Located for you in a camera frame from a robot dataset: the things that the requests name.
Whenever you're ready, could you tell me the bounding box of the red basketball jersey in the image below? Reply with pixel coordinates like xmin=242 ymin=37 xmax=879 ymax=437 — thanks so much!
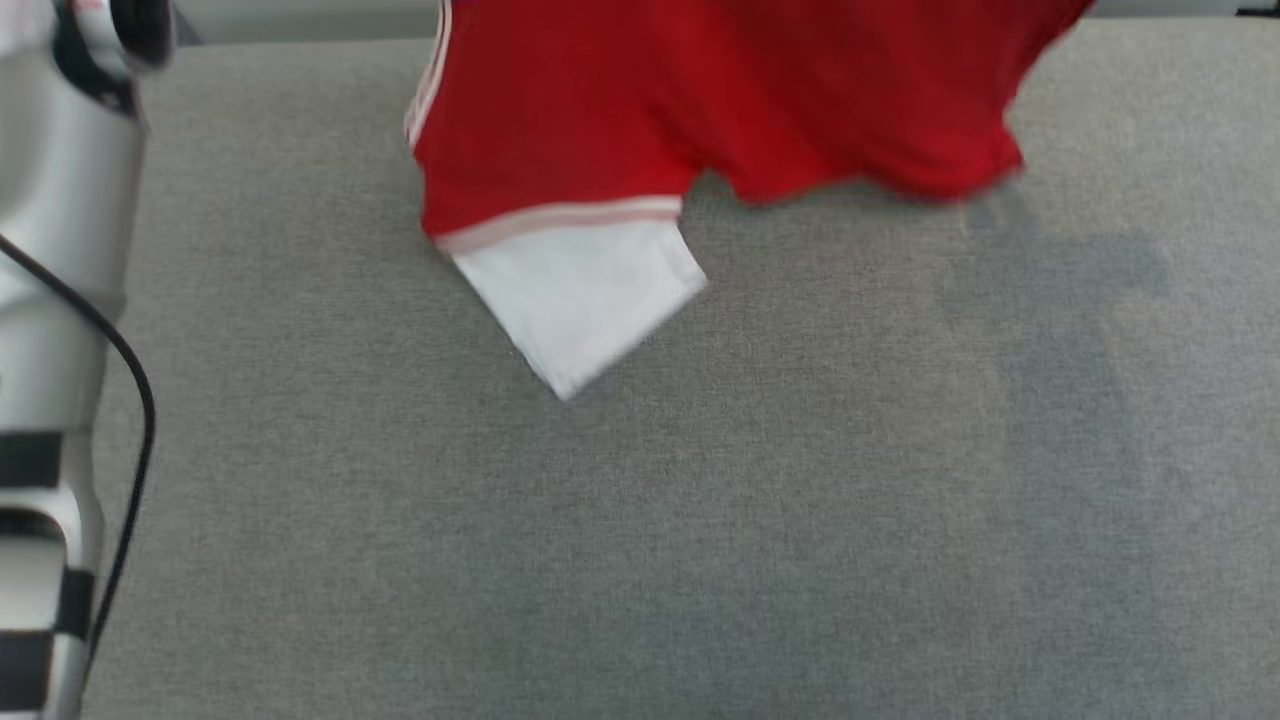
xmin=403 ymin=0 xmax=1096 ymax=401

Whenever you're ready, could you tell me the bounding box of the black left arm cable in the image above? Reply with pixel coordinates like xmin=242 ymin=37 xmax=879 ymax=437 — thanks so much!
xmin=0 ymin=235 xmax=158 ymax=681

